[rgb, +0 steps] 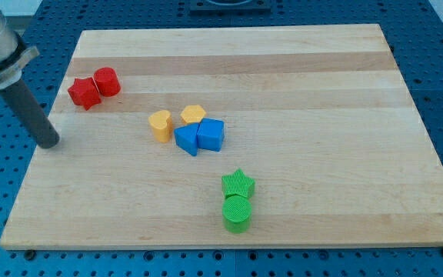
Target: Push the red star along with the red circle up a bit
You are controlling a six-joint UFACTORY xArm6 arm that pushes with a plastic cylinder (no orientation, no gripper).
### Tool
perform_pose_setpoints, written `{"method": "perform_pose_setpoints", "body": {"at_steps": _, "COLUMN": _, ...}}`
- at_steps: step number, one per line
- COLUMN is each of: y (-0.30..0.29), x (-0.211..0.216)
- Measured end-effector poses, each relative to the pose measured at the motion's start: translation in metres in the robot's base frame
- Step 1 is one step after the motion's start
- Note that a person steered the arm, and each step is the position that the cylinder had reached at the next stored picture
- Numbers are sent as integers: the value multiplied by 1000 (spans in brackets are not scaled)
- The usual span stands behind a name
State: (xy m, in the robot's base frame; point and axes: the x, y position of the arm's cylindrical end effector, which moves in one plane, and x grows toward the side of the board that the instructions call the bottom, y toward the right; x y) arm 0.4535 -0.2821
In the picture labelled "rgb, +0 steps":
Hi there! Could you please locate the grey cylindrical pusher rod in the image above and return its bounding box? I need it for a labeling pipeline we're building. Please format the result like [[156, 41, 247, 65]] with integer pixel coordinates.
[[0, 78, 60, 149]]

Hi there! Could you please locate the light wooden board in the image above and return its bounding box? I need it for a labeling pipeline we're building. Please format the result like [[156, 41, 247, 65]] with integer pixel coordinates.
[[0, 24, 443, 251]]

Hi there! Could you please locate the yellow hexagon block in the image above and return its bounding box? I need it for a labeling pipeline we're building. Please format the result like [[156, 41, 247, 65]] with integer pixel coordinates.
[[180, 105, 206, 125]]

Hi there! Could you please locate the green star block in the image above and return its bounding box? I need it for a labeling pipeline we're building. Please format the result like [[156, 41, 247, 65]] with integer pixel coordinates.
[[221, 169, 255, 199]]

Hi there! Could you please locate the yellow heart block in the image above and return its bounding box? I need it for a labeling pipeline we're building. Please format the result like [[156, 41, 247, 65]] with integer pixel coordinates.
[[148, 110, 173, 143]]

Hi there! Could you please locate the green cylinder block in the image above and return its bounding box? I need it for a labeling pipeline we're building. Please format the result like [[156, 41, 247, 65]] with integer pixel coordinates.
[[222, 195, 252, 233]]

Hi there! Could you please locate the red star block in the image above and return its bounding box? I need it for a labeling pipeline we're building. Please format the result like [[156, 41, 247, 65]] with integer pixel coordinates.
[[68, 78, 102, 110]]

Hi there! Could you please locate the blue triangle block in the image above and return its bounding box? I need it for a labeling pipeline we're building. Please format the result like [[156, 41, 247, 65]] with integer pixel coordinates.
[[174, 123, 199, 156]]

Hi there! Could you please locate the red cylinder block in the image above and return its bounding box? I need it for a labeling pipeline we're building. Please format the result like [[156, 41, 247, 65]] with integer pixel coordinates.
[[93, 67, 121, 97]]

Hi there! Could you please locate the blue cube block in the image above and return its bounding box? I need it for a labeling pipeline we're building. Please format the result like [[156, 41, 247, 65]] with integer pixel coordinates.
[[197, 118, 225, 152]]

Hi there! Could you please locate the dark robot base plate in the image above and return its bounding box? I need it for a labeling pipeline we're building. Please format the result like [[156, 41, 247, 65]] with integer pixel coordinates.
[[189, 0, 272, 15]]

